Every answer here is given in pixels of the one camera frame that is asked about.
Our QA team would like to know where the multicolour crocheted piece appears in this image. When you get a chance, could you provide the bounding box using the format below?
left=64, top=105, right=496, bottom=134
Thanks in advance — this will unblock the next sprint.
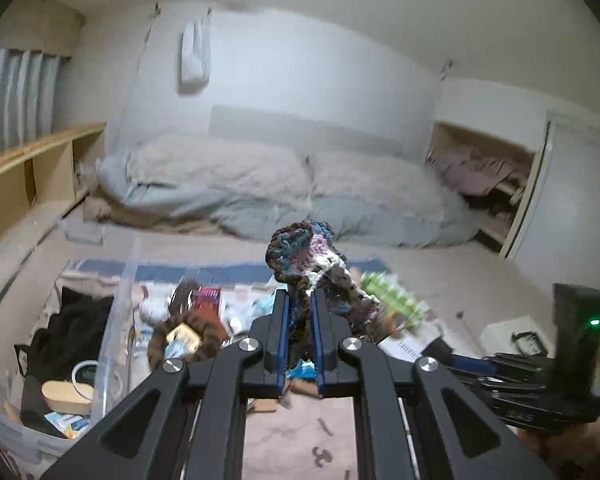
left=265, top=220, right=388, bottom=368

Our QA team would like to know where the green checkered packet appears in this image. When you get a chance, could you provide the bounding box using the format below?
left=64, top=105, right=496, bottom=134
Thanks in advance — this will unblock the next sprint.
left=360, top=271, right=427, bottom=327

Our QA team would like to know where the white closet door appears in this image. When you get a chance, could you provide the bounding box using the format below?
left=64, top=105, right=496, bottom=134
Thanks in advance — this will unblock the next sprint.
left=500, top=114, right=600, bottom=288

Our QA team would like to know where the black fabric pouch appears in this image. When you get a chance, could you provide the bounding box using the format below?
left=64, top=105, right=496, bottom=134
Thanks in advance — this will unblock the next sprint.
left=14, top=287, right=117, bottom=423

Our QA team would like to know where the white wall pouch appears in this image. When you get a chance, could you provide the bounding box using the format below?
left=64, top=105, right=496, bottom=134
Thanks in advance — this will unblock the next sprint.
left=181, top=20, right=212, bottom=84

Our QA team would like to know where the oval wooden board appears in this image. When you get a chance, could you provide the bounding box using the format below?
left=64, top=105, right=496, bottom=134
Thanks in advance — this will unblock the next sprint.
left=41, top=380, right=94, bottom=417

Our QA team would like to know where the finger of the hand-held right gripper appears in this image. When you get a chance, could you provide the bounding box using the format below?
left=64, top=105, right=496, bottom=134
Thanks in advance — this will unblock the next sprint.
left=447, top=352, right=556, bottom=378
left=480, top=375, right=561, bottom=402

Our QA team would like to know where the red pink striped packet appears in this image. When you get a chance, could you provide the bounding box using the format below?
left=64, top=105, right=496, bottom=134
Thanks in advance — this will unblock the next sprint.
left=192, top=287, right=224, bottom=317

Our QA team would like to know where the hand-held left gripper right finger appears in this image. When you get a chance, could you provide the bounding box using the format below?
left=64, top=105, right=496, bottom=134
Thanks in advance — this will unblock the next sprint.
left=310, top=287, right=556, bottom=480

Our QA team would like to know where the beige quilted pillow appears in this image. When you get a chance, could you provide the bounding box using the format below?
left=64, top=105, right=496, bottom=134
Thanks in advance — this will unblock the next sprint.
left=307, top=152, right=449, bottom=222
left=127, top=135, right=314, bottom=207

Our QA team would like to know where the grey duvet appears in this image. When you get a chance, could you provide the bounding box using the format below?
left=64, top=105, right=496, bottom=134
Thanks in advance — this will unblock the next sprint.
left=96, top=152, right=482, bottom=249

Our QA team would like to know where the white box with black edge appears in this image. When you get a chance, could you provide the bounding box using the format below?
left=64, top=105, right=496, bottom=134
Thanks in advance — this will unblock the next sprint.
left=380, top=332, right=449, bottom=364

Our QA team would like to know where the pink printed blanket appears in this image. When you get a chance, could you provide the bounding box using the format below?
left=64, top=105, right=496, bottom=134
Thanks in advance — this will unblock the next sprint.
left=55, top=259, right=487, bottom=480

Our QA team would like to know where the white headboard panel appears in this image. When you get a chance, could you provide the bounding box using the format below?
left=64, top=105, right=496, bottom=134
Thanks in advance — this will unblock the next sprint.
left=211, top=105, right=407, bottom=152

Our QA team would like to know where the wooden shelf unit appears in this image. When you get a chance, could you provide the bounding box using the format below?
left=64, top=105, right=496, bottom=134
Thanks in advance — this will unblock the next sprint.
left=0, top=122, right=108, bottom=257

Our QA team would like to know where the small yellow label card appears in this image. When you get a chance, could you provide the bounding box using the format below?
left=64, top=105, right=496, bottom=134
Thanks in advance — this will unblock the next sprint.
left=167, top=322, right=202, bottom=357

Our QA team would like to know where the brown braided hair ring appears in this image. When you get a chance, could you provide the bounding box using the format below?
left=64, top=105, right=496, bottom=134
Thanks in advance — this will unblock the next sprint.
left=147, top=310, right=229, bottom=372

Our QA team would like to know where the beige bed sheet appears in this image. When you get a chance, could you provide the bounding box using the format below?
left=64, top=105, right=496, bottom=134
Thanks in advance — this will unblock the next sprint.
left=0, top=232, right=600, bottom=480

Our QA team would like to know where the pink clothes pile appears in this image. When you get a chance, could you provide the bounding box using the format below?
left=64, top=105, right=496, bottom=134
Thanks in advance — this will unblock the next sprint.
left=429, top=147, right=532, bottom=197

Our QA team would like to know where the clear plastic storage bin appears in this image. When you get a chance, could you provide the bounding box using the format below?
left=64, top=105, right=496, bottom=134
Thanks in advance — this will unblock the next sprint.
left=0, top=239, right=147, bottom=463

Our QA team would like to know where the thin wall cord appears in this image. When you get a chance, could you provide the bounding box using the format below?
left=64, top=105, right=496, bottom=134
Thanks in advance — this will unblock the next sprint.
left=134, top=4, right=162, bottom=112

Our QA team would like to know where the grey curtain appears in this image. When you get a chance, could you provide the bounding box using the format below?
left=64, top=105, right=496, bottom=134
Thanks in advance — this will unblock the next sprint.
left=0, top=49, right=64, bottom=162

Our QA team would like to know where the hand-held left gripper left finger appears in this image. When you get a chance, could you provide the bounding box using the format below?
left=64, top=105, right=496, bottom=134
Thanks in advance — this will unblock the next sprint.
left=40, top=287, right=293, bottom=480

